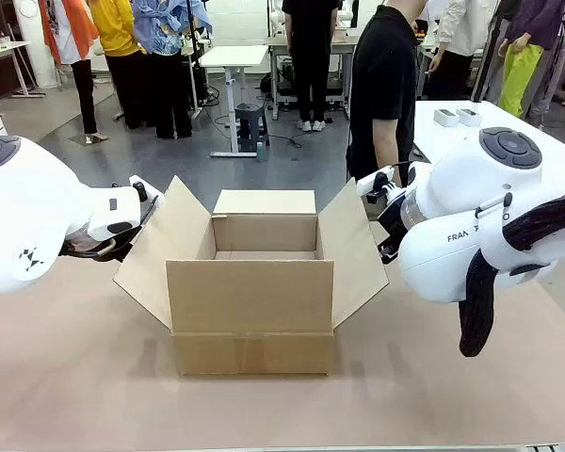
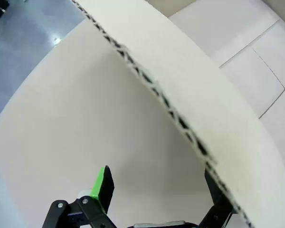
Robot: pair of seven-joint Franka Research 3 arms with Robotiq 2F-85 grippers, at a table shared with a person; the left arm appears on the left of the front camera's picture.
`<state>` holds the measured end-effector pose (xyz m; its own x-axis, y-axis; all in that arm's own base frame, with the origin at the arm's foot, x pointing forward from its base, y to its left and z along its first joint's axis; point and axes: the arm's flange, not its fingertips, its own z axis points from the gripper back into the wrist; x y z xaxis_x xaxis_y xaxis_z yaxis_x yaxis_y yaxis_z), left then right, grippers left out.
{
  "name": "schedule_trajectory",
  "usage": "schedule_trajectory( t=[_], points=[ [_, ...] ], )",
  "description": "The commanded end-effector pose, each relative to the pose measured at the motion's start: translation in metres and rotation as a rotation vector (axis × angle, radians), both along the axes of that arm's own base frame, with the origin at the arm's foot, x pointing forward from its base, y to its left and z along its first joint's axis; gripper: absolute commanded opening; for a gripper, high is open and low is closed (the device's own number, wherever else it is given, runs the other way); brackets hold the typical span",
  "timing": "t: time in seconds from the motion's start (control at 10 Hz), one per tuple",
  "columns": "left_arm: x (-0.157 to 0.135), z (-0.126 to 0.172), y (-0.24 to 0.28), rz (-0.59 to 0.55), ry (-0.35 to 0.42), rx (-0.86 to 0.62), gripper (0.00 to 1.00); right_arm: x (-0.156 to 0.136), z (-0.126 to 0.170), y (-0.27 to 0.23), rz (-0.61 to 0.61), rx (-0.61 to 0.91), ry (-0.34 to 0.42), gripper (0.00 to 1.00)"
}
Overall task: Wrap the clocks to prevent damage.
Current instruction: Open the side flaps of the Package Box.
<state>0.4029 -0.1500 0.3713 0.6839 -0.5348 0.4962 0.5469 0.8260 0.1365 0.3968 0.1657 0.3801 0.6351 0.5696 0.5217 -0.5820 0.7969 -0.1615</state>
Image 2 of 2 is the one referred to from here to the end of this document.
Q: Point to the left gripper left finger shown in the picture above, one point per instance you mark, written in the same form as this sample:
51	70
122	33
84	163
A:
102	197

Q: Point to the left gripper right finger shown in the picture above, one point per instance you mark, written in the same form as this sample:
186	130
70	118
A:
218	204

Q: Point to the brown cardboard box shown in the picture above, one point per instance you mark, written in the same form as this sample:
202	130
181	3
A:
180	71

